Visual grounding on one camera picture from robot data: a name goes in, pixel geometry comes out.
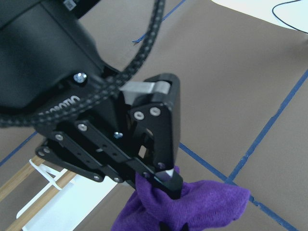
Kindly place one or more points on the white towel rack base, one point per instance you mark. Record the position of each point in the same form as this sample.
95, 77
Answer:
67, 209

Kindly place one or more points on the purple towel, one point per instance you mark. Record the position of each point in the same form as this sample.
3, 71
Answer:
203, 204

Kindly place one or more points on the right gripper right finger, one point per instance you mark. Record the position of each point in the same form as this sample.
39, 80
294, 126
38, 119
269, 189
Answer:
185, 227

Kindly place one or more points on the wooden rack rod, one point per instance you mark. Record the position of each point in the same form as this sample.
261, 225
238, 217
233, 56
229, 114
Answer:
20, 222
19, 177

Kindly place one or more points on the near wooden rack rod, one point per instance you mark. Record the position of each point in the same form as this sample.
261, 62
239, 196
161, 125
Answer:
20, 222

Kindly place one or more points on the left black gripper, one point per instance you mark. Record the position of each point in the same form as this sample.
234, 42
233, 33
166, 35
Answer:
51, 74

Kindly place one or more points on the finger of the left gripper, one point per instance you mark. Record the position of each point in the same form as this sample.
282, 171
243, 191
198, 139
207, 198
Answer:
95, 150
155, 108

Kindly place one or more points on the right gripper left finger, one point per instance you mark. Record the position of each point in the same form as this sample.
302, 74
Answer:
163, 227

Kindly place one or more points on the far wooden rack rod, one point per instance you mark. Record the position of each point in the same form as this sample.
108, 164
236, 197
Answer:
19, 177

